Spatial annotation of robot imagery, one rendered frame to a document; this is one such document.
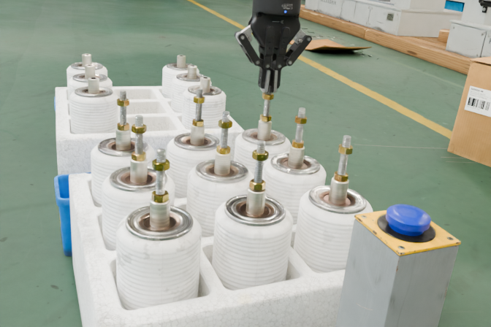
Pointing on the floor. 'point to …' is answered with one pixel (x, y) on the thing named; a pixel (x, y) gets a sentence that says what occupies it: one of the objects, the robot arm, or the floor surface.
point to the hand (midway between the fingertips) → (269, 79)
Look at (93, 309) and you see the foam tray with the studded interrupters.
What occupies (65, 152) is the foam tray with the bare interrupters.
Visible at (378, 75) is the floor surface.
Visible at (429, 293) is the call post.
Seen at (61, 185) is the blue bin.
